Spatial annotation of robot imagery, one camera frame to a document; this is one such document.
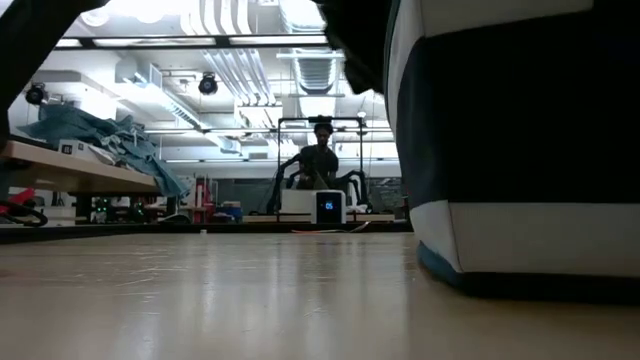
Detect white device with blue display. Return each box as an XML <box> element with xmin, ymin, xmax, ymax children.
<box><xmin>310</xmin><ymin>189</ymin><xmax>348</xmax><ymax>225</ymax></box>

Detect black metal table frame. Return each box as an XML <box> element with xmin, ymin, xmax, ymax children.
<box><xmin>0</xmin><ymin>220</ymin><xmax>415</xmax><ymax>245</ymax></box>

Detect teal cloth pile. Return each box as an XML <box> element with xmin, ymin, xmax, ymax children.
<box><xmin>18</xmin><ymin>103</ymin><xmax>191</xmax><ymax>200</ymax></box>

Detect small blue box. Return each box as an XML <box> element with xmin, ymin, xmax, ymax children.
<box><xmin>217</xmin><ymin>200</ymin><xmax>244</xmax><ymax>224</ymax></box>

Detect red upright object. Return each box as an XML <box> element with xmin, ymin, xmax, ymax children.
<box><xmin>192</xmin><ymin>175</ymin><xmax>219</xmax><ymax>225</ymax></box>

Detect person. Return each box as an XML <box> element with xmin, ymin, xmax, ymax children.
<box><xmin>297</xmin><ymin>122</ymin><xmax>341</xmax><ymax>191</ymax></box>

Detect black round lamp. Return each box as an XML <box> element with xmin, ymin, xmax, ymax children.
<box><xmin>24</xmin><ymin>82</ymin><xmax>49</xmax><ymax>107</ymax></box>
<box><xmin>198</xmin><ymin>72</ymin><xmax>220</xmax><ymax>96</ymax></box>

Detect wooden workbench with grey frame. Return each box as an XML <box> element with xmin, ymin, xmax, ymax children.
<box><xmin>0</xmin><ymin>139</ymin><xmax>162</xmax><ymax>221</ymax></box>

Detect navy and white fabric basket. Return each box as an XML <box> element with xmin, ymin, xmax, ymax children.
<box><xmin>383</xmin><ymin>0</ymin><xmax>640</xmax><ymax>306</ymax></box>

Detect metal spoon with orange handle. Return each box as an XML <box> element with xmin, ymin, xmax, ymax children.
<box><xmin>291</xmin><ymin>221</ymin><xmax>372</xmax><ymax>235</ymax></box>

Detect small white box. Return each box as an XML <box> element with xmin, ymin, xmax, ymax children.
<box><xmin>58</xmin><ymin>139</ymin><xmax>117</xmax><ymax>165</ymax></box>

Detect black cable loop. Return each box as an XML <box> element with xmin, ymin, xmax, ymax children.
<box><xmin>0</xmin><ymin>199</ymin><xmax>50</xmax><ymax>229</ymax></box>

